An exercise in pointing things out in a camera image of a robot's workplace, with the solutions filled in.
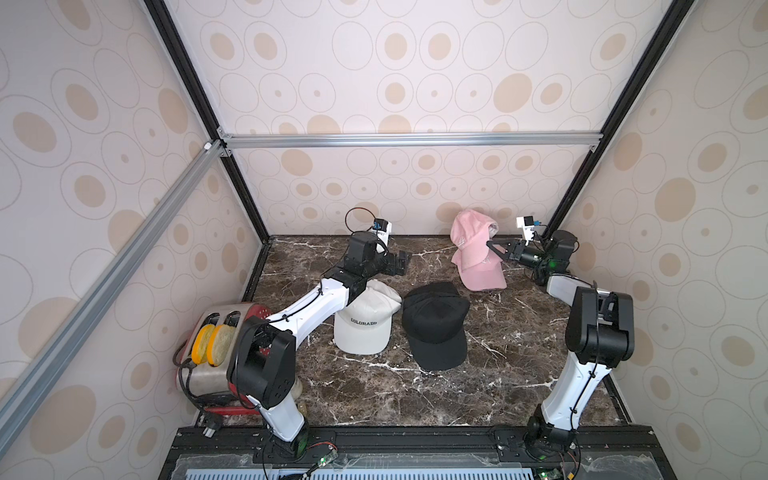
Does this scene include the red silver toaster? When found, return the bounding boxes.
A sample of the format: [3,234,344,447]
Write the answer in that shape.
[174,303,271,416]

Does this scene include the yellow toast slice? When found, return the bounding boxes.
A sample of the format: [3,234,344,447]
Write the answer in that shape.
[190,324,216,365]
[207,324,236,367]

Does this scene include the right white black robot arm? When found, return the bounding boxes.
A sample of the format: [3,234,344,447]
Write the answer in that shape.
[486,227,635,460]

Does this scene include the white cap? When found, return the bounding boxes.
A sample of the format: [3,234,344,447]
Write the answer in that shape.
[334,279,402,355]

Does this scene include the black left frame post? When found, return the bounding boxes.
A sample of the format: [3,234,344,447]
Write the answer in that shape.
[142,0,271,244]

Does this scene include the right yellow toast slice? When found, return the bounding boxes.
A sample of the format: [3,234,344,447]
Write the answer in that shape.
[207,324,236,367]

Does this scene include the black frame post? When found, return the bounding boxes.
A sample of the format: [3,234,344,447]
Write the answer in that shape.
[142,0,271,244]
[544,0,695,238]

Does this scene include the horizontal aluminium rail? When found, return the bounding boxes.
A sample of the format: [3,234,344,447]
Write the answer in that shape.
[216,131,603,153]

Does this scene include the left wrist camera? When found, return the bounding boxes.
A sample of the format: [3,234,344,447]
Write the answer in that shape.
[372,218,392,253]

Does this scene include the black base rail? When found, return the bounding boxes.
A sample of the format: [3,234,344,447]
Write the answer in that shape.
[159,425,676,479]

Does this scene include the small circuit board with led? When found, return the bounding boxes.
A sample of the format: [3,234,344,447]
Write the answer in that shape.
[304,442,339,478]

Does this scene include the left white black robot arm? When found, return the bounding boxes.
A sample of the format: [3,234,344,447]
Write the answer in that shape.
[226,218,410,451]

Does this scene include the black cap front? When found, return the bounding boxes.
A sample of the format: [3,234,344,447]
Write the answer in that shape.
[402,281,470,372]

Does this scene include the pink baseball cap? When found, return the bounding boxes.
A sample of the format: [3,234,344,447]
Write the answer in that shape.
[450,209,501,271]
[451,249,507,292]

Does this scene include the left diagonal aluminium rail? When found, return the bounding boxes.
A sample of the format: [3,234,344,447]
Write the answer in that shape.
[1,140,225,454]

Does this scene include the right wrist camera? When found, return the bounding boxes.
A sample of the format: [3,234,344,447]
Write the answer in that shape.
[516,215,541,244]

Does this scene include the left yellow toast slice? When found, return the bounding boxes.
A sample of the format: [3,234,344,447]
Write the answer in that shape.
[190,324,216,365]

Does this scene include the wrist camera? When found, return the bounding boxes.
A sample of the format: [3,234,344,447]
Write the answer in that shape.
[372,218,392,253]
[516,215,541,244]

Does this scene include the black right frame post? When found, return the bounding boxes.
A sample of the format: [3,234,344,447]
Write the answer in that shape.
[544,0,695,238]

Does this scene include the black toaster power cable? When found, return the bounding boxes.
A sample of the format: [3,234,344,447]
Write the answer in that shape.
[172,339,226,439]

